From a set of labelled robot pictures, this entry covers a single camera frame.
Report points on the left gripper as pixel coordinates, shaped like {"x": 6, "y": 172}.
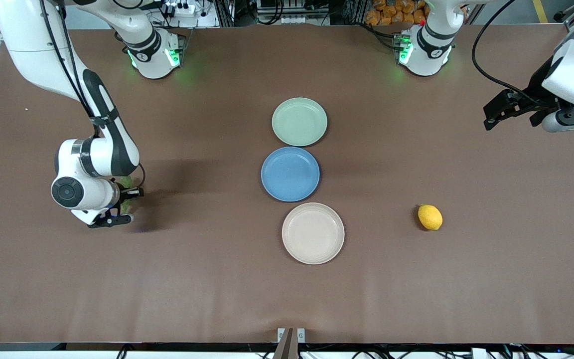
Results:
{"x": 537, "y": 94}

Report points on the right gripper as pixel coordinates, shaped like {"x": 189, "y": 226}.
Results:
{"x": 128, "y": 192}

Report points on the green lettuce leaf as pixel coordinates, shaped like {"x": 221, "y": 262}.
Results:
{"x": 126, "y": 180}

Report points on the yellow lemon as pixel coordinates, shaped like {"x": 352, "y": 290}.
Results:
{"x": 430, "y": 217}

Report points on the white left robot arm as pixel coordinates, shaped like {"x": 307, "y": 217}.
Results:
{"x": 429, "y": 55}

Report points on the bag of orange items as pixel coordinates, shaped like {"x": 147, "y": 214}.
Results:
{"x": 386, "y": 12}

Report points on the blue round plate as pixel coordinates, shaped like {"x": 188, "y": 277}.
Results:
{"x": 290, "y": 174}

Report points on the green round plate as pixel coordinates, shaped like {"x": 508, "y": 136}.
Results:
{"x": 299, "y": 122}

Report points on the beige round plate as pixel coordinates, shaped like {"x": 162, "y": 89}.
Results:
{"x": 313, "y": 233}

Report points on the white power strip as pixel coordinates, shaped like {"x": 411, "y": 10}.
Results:
{"x": 182, "y": 8}

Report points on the dark equipment rack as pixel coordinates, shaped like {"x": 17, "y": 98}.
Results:
{"x": 292, "y": 10}

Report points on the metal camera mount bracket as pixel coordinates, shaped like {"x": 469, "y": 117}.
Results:
{"x": 291, "y": 344}

